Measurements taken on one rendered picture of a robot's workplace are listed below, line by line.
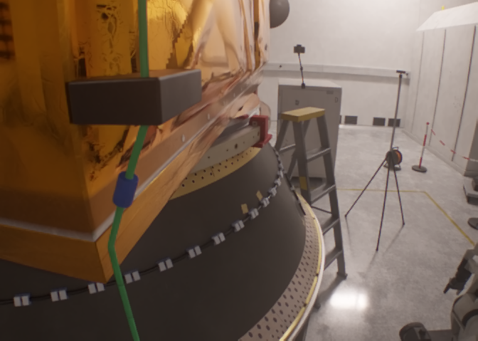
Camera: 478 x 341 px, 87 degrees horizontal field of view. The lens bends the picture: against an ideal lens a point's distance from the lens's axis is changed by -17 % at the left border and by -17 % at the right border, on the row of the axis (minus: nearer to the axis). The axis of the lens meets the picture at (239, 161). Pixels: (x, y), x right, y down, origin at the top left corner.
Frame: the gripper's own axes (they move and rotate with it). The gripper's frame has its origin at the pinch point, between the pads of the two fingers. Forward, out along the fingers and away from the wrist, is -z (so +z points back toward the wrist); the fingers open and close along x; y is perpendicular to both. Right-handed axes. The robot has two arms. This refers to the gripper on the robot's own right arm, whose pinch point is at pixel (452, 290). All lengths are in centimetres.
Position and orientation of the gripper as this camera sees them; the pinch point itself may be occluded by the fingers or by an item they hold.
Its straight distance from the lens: 233.1
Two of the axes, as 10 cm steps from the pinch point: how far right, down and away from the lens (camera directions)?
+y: -1.1, 3.4, -9.3
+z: 2.0, -9.1, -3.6
